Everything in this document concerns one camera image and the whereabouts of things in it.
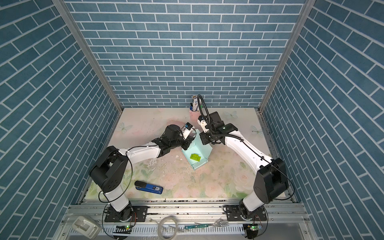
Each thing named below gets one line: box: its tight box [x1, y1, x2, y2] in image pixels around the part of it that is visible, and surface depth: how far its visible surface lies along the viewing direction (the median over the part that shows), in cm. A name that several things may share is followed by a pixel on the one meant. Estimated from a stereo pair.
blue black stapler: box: [134, 180, 164, 195], surface depth 81 cm
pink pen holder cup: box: [189, 110, 201, 124], surface depth 110 cm
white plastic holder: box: [72, 216, 102, 239], surface depth 69 cm
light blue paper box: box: [181, 129, 213, 170], surface depth 94 cm
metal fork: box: [194, 218, 229, 227], surface depth 72 cm
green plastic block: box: [189, 153, 202, 162], surface depth 93 cm
